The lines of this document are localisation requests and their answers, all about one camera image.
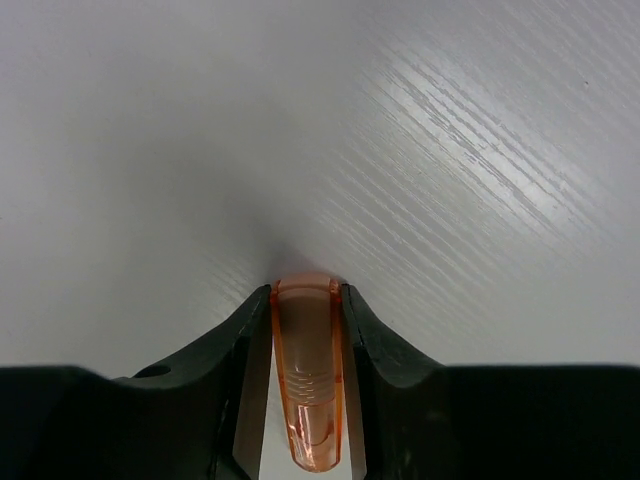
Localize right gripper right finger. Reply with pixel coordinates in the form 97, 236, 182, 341
341, 284, 639, 479

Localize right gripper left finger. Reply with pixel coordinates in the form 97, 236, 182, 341
1, 286, 271, 479

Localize orange highlighter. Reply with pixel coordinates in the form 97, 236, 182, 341
270, 273, 343, 473

